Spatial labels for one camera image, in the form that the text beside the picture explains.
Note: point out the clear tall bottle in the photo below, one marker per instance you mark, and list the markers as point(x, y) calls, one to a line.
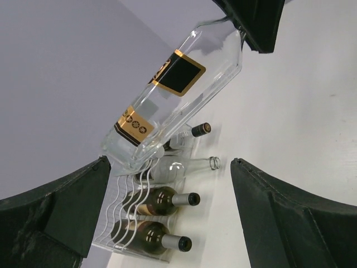
point(171, 168)

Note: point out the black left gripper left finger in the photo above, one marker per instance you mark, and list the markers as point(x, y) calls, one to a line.
point(53, 225)

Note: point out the green wine bottle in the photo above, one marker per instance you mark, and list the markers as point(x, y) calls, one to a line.
point(148, 236)

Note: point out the white wire wine rack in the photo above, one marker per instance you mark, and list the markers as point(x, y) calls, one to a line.
point(120, 186)

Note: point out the dark wine bottle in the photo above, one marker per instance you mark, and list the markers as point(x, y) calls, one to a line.
point(158, 201)

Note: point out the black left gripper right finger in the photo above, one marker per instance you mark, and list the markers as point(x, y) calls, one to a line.
point(285, 226)

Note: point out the clear flask bottle black cap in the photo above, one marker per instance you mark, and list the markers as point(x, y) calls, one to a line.
point(206, 61)

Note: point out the small black bottle cap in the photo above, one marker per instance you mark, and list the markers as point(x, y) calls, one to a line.
point(200, 130)

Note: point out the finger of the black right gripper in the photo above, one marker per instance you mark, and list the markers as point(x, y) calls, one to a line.
point(259, 19)

